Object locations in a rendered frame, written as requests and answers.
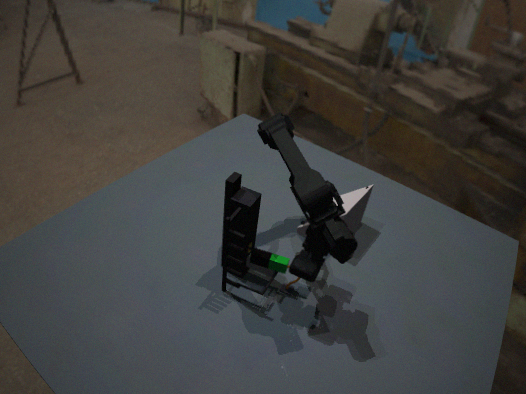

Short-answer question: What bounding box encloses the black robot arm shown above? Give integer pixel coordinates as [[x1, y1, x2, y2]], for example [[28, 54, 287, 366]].
[[257, 113, 357, 264]]

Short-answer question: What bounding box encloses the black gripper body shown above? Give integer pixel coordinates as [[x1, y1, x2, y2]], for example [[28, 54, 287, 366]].
[[289, 226, 326, 282]]

